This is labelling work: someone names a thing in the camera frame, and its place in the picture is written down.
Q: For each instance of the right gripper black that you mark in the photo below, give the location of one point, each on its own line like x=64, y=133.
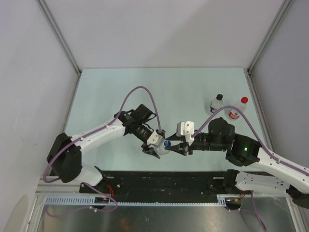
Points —
x=180, y=148

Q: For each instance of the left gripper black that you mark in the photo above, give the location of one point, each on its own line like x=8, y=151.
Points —
x=150, y=151

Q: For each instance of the tall clear bottle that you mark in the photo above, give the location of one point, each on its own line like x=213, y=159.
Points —
x=161, y=150

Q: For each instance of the short clear bottle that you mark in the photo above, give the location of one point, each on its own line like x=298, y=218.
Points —
x=215, y=105

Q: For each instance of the black bottle cap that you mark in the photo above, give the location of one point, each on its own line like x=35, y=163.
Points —
x=219, y=97

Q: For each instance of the red bottle cap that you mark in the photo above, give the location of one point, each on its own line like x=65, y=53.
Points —
x=244, y=100

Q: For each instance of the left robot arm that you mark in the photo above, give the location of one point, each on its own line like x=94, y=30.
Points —
x=65, y=156

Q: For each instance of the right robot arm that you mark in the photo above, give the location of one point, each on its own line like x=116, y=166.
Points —
x=284, y=175

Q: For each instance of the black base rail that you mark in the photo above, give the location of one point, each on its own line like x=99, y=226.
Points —
x=129, y=185

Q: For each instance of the right aluminium corner post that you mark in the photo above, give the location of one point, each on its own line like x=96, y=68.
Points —
x=279, y=17

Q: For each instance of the aluminium corner post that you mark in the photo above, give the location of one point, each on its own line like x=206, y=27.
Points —
x=279, y=17
x=58, y=34

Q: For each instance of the slotted cable duct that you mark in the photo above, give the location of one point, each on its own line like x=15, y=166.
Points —
x=217, y=200

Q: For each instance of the left aluminium corner post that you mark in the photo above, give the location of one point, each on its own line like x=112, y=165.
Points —
x=58, y=34

